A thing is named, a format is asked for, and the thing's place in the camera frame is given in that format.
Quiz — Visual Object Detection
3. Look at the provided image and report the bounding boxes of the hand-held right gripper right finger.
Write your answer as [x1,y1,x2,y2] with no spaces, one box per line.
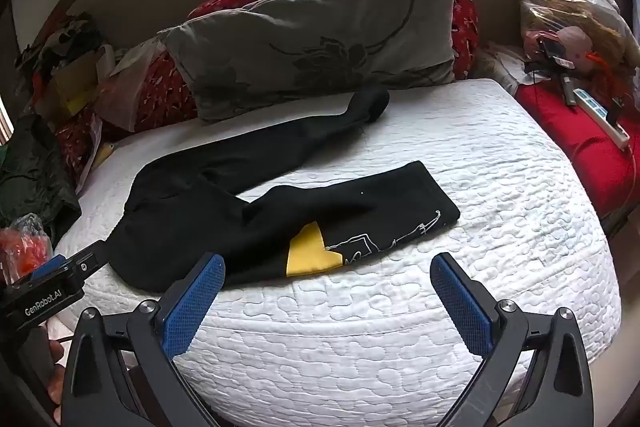
[430,252,594,427]

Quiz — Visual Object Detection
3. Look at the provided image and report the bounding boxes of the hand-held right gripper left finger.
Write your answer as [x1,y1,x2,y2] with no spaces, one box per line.
[62,253,227,427]

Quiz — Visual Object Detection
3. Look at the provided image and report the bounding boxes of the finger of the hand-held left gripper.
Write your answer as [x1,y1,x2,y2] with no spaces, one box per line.
[70,239,109,281]

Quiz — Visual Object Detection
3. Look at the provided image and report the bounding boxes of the black pants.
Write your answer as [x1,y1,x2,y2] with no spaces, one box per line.
[106,85,461,294]

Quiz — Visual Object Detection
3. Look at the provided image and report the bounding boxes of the person's left hand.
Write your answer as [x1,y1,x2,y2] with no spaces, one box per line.
[46,338,66,408]

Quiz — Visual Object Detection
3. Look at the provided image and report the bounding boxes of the orange plastic bag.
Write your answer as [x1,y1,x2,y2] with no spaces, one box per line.
[0,213,55,288]

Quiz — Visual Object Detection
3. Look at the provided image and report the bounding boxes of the white quilted mattress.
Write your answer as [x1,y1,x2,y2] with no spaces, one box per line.
[52,78,623,427]

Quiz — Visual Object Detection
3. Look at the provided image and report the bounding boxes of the dark green cloth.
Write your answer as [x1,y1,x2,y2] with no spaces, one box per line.
[0,114,83,238]

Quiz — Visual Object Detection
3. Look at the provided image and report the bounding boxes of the clear plastic bag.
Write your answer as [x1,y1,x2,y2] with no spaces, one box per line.
[95,39,168,132]

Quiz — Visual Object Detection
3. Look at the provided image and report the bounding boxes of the red blanket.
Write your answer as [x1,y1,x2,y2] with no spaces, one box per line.
[515,77,640,228]

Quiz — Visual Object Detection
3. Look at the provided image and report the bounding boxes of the pile of mixed clothes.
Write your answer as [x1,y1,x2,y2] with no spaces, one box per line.
[15,14,108,118]

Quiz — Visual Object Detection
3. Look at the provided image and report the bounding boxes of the white power strip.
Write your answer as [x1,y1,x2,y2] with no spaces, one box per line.
[572,88,632,152]

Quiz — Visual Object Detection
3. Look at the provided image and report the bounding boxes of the pink plush toy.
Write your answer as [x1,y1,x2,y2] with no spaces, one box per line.
[555,26,596,68]

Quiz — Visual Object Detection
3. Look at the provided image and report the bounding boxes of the grey floral pillow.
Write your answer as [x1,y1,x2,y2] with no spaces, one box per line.
[157,0,458,124]

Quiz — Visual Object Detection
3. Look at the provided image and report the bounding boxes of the large clear bag of toys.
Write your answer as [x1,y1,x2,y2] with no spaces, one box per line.
[519,0,640,72]

